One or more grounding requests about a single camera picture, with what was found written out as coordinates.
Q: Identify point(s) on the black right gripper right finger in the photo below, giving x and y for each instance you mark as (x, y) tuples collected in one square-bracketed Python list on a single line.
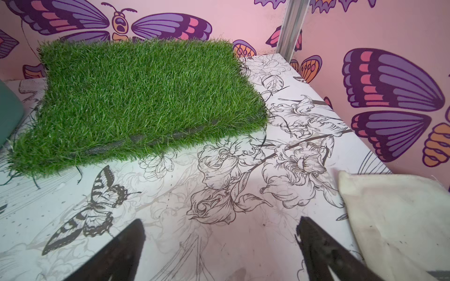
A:
[(326, 259)]

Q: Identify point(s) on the cream work glove right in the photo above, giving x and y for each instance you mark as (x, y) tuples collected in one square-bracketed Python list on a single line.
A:
[(401, 224)]

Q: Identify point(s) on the green artificial grass mat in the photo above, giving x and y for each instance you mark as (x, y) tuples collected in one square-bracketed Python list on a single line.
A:
[(124, 101)]

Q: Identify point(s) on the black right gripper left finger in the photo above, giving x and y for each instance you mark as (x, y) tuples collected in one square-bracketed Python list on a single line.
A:
[(118, 260)]

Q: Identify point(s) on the mint green trash bin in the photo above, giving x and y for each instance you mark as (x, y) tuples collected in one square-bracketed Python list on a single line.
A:
[(11, 112)]

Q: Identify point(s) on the aluminium frame post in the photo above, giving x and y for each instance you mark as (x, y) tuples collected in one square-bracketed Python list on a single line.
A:
[(290, 30)]

